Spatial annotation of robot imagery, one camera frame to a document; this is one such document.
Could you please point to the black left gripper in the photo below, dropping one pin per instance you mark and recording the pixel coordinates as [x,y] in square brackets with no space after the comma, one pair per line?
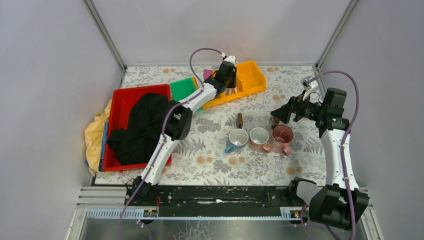
[230,77]

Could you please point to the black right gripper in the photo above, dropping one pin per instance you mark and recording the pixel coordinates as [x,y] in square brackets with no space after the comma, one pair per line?
[294,106]

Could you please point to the pink pumpkin-face mug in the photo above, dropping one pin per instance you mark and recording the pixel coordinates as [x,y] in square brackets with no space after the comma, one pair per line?
[282,135]

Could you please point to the floral orange-handled mug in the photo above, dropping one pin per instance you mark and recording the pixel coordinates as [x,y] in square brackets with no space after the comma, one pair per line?
[258,141]

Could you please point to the blue ceramic mug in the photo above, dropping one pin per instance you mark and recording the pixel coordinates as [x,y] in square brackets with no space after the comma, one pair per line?
[238,138]

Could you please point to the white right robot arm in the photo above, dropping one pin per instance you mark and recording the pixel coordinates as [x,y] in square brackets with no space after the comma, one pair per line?
[339,203]

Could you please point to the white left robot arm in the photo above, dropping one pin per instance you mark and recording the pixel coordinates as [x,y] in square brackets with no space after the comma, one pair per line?
[177,122]

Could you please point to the yellow bin with toothpaste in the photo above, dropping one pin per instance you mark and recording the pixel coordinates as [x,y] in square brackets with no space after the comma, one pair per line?
[216,101]

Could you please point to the pink toothpaste tube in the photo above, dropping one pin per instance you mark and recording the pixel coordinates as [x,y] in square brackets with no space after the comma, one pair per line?
[207,73]

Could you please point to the red plastic tray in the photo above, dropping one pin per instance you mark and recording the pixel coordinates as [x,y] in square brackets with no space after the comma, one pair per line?
[123,100]

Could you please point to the yellow bin with toothbrushes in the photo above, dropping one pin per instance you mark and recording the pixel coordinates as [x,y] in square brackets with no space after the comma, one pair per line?
[228,96]

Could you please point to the yellow bin with mugs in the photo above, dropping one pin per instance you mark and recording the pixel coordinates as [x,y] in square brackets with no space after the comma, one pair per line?
[249,78]

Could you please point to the green plastic bin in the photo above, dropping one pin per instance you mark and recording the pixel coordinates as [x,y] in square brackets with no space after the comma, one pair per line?
[182,89]

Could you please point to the black cloth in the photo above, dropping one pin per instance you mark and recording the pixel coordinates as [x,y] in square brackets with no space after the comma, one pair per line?
[136,143]

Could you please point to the yellow cloth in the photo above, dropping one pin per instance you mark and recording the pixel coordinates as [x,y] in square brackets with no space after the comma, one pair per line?
[93,138]

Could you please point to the blue cloth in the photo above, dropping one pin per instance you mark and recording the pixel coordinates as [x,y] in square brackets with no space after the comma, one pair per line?
[103,146]

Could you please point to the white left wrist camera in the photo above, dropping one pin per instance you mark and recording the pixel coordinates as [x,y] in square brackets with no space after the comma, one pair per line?
[230,58]

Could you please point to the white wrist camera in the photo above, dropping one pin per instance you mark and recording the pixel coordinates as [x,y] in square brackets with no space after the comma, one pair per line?
[310,85]
[230,58]

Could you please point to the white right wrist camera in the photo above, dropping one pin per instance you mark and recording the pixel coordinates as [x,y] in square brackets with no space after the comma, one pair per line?
[310,85]

